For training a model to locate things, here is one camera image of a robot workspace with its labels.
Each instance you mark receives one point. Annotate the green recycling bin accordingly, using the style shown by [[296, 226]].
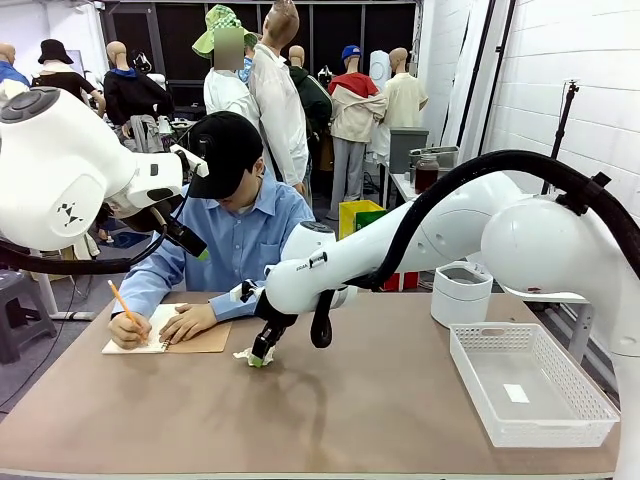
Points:
[[370, 220]]

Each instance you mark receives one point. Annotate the white oval fan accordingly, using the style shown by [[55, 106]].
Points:
[[380, 70]]

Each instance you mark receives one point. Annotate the bald mannequin black hoodie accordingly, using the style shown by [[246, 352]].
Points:
[[132, 92]]

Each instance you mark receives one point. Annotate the black baseball cap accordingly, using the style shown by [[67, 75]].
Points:
[[225, 150]]

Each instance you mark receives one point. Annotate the black slanted pole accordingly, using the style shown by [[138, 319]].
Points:
[[498, 65]]

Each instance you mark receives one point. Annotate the orange pencil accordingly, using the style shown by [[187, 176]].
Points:
[[120, 298]]

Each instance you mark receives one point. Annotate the tall mannequin white shirt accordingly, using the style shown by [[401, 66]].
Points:
[[280, 110]]

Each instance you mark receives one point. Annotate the white rectangular label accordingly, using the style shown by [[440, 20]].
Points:
[[515, 394]]

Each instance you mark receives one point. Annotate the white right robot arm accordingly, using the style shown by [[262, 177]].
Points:
[[450, 235]]

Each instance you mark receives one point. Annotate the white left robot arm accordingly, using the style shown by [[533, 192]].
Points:
[[60, 165]]

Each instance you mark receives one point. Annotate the person's right hand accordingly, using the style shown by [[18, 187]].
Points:
[[127, 332]]

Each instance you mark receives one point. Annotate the metal tray container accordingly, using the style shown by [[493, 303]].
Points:
[[442, 155]]

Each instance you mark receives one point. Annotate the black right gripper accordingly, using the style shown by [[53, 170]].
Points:
[[275, 315]]

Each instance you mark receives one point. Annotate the spiral notebook kraft cover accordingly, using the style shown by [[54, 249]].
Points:
[[205, 340]]

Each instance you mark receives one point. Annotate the white paper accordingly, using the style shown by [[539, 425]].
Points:
[[242, 354]]

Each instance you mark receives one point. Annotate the mannequin with blue top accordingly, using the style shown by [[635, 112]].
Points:
[[10, 75]]

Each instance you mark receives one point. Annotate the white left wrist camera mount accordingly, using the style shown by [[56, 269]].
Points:
[[192, 162]]

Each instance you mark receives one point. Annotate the mannequin blue cap red jacket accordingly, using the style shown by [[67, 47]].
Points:
[[355, 115]]

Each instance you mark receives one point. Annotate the person's left forearm blue sleeve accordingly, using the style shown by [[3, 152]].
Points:
[[230, 307]]

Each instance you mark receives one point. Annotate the black tripod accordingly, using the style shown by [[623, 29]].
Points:
[[562, 130]]

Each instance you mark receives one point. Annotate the yellow recycling bin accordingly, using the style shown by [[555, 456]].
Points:
[[350, 220]]

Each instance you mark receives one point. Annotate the white perforated plastic basket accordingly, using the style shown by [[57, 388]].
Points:
[[525, 415]]

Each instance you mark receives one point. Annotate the mannequin with black bucket hat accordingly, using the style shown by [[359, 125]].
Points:
[[60, 77]]

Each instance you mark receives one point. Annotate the small white table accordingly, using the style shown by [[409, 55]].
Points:
[[400, 182]]

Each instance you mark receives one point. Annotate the white round lidded trash bin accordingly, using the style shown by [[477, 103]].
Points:
[[460, 300]]

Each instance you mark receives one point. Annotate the brown glass jar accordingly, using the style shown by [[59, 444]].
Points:
[[426, 175]]

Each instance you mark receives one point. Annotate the mannequin cream shirt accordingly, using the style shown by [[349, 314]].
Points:
[[405, 100]]

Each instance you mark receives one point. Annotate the grey box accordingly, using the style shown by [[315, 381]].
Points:
[[407, 147]]

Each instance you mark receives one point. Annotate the mannequin dark green hoodie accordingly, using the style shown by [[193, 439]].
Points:
[[315, 100]]

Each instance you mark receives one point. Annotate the figure with green checkered hat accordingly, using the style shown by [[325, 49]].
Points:
[[227, 95]]

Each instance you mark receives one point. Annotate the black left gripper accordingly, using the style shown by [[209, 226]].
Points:
[[187, 239]]

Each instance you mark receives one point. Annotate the person in blue shirt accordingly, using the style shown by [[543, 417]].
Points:
[[240, 240]]

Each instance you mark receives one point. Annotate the white table leg frame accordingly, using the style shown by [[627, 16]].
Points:
[[75, 315]]

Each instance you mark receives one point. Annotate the grey plastic stool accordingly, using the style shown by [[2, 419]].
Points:
[[25, 300]]

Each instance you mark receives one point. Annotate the large white side table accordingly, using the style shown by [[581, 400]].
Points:
[[550, 296]]

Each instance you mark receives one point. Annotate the person's left hand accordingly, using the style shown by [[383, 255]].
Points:
[[190, 320]]

